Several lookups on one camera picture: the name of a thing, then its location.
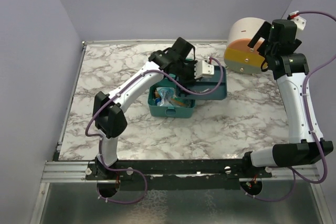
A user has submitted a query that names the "blue clear plastic pouch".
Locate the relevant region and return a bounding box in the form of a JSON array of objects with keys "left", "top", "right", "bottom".
[{"left": 156, "top": 87, "right": 175, "bottom": 106}]

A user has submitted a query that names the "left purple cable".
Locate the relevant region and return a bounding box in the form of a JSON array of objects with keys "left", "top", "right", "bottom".
[{"left": 85, "top": 57, "right": 225, "bottom": 205}]

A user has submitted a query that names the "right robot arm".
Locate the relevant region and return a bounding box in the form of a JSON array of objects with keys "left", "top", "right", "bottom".
[{"left": 241, "top": 19, "right": 333, "bottom": 177}]

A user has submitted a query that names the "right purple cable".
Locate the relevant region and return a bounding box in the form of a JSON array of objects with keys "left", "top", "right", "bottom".
[{"left": 240, "top": 10, "right": 336, "bottom": 201}]

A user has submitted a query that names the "aluminium frame rail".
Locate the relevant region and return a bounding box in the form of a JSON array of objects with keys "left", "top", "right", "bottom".
[{"left": 40, "top": 157, "right": 320, "bottom": 183}]

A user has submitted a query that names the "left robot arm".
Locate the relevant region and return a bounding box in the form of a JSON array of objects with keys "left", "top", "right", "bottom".
[{"left": 85, "top": 37, "right": 197, "bottom": 179}]

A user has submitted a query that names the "black mounting rail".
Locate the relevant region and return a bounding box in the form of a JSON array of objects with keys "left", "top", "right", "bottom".
[{"left": 86, "top": 159, "right": 271, "bottom": 191}]

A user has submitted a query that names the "orange teal bandage packet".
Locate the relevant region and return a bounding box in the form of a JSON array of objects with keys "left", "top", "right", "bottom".
[{"left": 171, "top": 97, "right": 192, "bottom": 108}]

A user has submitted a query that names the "brown orange-capped medicine bottle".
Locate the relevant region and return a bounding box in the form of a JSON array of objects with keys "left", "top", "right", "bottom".
[{"left": 153, "top": 89, "right": 161, "bottom": 99}]

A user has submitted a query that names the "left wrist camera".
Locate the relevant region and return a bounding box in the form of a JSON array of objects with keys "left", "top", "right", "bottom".
[{"left": 194, "top": 61, "right": 215, "bottom": 79}]

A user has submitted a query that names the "purple cable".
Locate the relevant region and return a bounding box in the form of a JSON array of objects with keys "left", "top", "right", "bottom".
[
  {"left": 85, "top": 57, "right": 225, "bottom": 205},
  {"left": 240, "top": 10, "right": 336, "bottom": 201}
]

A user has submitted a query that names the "blue divided tray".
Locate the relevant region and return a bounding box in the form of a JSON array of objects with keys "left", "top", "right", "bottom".
[{"left": 176, "top": 66, "right": 227, "bottom": 100}]

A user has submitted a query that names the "teal medicine kit box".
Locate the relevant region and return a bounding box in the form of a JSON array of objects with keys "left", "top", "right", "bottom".
[{"left": 148, "top": 72, "right": 196, "bottom": 119}]

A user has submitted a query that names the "round pastel drawer cabinet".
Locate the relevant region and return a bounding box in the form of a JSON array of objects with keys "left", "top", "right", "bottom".
[{"left": 224, "top": 17, "right": 265, "bottom": 74}]

